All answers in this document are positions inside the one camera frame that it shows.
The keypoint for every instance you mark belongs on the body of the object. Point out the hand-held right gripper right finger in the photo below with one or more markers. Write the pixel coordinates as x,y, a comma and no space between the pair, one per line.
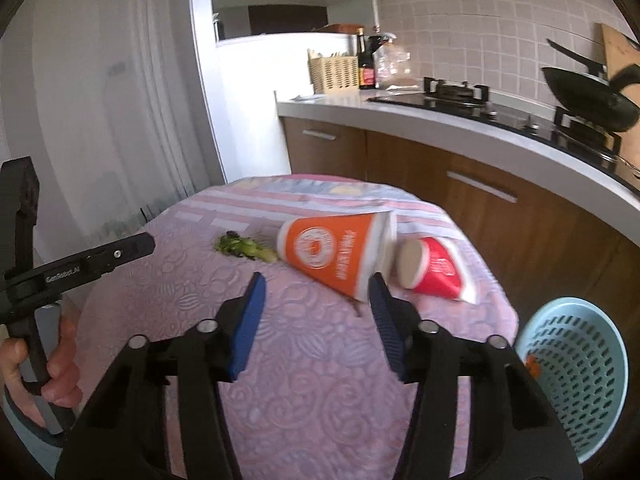
387,330

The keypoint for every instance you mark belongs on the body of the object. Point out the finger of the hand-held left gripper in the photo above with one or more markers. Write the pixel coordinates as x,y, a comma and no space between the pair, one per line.
120,254

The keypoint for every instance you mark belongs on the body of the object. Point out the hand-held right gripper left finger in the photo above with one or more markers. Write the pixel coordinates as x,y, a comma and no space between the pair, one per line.
247,330

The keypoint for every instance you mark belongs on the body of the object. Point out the red paper cup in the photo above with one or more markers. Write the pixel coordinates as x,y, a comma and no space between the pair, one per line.
440,270

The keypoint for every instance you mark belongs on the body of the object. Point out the green vegetable scrap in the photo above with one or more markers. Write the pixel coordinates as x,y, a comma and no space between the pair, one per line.
245,249

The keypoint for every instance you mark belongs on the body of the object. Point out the orange paper cup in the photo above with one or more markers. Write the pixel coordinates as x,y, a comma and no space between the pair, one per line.
330,255

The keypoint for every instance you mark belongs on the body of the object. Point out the orange peel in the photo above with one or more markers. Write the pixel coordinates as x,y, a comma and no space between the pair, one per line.
533,364

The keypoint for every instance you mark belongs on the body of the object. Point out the light blue perforated plastic basket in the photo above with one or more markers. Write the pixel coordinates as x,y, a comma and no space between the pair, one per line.
575,360

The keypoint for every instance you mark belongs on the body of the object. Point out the person's left hand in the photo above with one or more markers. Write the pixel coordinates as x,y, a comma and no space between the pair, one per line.
64,360

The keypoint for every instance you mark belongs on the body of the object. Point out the pink patterned tablecloth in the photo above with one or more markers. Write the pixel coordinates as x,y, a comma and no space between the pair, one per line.
300,385

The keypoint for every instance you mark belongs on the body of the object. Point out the white curtain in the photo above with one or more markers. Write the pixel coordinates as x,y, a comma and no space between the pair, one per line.
125,110

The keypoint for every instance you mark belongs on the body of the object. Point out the wooden base cabinet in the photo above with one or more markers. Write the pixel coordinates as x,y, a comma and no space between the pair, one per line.
415,170

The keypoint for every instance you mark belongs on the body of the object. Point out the white kitchen counter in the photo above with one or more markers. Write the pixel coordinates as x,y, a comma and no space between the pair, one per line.
450,130

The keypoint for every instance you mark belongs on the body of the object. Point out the white paper scrap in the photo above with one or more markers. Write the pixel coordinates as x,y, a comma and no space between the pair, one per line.
307,96

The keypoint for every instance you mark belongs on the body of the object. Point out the black gas stove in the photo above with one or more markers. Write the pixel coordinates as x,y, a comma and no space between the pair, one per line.
500,110

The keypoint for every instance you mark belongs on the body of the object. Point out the beige slatted utensil basket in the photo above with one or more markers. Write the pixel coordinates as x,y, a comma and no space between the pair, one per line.
335,75

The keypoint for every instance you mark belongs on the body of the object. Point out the dark soy sauce bottle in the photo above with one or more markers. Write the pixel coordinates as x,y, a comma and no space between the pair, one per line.
366,70

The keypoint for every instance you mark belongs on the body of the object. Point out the clear plastic jar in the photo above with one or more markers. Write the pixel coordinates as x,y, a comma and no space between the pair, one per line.
392,67

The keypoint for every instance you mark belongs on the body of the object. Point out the dark bottle with black cap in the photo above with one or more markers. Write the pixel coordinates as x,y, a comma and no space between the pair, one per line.
378,42

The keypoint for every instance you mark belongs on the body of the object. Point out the dark wooden cabinet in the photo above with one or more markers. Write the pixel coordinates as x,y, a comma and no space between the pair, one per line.
287,20

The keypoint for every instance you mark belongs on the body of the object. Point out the black wok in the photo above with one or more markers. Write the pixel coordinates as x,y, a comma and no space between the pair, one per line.
585,97

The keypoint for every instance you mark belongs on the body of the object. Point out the brown wooden box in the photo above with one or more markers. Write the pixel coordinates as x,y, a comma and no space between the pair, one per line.
340,27

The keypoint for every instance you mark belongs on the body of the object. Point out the black frying pan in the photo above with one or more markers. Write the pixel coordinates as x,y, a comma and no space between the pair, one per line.
575,55

